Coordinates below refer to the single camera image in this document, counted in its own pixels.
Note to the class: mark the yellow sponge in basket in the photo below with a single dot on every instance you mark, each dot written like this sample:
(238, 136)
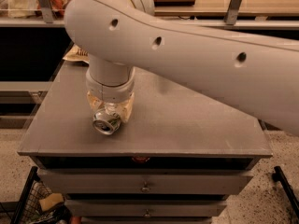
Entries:
(53, 199)

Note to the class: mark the grey drawer cabinet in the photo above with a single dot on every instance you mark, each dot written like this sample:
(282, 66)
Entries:
(176, 161)

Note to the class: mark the black wire basket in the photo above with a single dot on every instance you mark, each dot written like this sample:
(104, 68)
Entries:
(29, 209)

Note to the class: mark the metal shelf rack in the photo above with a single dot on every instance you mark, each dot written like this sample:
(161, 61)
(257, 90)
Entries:
(223, 14)

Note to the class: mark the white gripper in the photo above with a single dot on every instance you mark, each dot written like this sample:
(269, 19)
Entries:
(109, 91)

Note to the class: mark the brown Late July chip bag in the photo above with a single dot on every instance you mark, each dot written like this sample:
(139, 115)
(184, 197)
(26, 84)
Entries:
(76, 54)

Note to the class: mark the black frame bar right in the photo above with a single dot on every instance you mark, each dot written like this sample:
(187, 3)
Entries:
(278, 176)

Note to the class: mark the clear plastic bin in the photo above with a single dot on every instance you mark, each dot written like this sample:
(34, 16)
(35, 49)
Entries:
(29, 8)

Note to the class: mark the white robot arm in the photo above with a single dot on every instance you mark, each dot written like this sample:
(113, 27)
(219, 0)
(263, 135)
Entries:
(256, 74)

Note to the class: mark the white 7up soda can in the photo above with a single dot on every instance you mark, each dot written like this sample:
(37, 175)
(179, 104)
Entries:
(106, 123)

